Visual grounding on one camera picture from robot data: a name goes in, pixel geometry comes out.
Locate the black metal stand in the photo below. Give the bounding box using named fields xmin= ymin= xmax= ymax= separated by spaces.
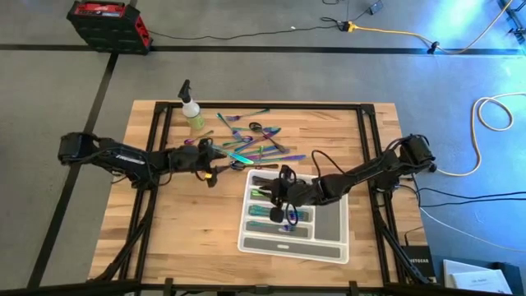
xmin=496 ymin=0 xmax=526 ymax=45

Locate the white paper booklet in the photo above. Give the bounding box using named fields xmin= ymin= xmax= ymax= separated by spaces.
xmin=442 ymin=258 xmax=514 ymax=295

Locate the spray bottle with yellow liquid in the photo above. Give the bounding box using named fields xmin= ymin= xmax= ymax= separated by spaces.
xmin=177 ymin=79 xmax=205 ymax=132

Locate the black power plug block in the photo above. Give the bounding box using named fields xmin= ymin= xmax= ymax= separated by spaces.
xmin=320 ymin=16 xmax=351 ymax=34

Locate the white cutlery tray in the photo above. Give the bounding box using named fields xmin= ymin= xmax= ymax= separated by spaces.
xmin=237 ymin=169 xmax=350 ymax=266

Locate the yellow extension cord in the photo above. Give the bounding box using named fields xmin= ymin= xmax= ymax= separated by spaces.
xmin=347 ymin=0 xmax=514 ymax=55

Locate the cream coiled cable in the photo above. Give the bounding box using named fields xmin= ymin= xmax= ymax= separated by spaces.
xmin=436 ymin=92 xmax=526 ymax=178

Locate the red and black tool case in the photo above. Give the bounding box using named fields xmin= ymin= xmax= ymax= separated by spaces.
xmin=66 ymin=0 xmax=154 ymax=56

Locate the black power cable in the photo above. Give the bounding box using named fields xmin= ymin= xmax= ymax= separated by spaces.
xmin=421 ymin=197 xmax=526 ymax=208
xmin=413 ymin=187 xmax=526 ymax=201

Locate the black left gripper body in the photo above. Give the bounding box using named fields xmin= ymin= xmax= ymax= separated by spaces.
xmin=168 ymin=137 xmax=219 ymax=189

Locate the thin white cable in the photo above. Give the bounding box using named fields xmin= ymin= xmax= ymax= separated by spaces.
xmin=419 ymin=205 xmax=526 ymax=252

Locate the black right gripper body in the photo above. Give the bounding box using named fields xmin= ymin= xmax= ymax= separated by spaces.
xmin=269 ymin=164 xmax=324 ymax=224

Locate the iridescent table knife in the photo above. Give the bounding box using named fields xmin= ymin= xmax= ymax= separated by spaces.
xmin=233 ymin=131 xmax=283 ymax=154
xmin=262 ymin=154 xmax=307 ymax=164
xmin=212 ymin=145 xmax=256 ymax=165
xmin=245 ymin=146 xmax=291 ymax=161

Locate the black network router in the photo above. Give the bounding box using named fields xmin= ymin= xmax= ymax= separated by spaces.
xmin=400 ymin=245 xmax=436 ymax=280

